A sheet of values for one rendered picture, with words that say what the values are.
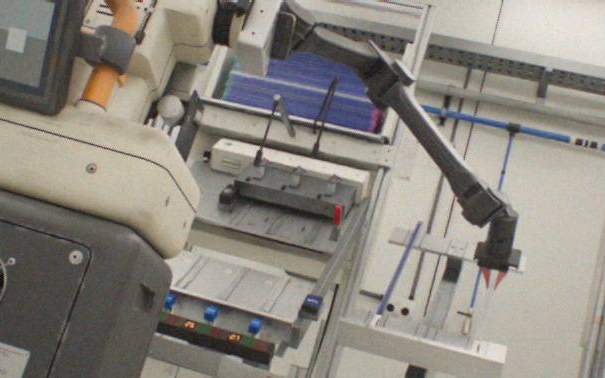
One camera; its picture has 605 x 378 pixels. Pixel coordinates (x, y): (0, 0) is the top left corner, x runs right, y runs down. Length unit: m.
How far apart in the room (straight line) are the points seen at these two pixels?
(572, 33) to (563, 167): 0.74
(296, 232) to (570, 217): 2.02
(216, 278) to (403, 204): 2.06
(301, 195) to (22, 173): 1.42
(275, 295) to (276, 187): 0.46
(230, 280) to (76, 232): 1.11
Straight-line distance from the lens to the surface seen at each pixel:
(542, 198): 4.00
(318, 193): 2.33
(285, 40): 1.50
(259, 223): 2.27
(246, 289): 1.99
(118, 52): 1.00
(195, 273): 2.03
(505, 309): 3.86
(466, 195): 1.79
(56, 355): 0.93
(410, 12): 2.71
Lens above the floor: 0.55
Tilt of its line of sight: 15 degrees up
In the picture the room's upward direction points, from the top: 17 degrees clockwise
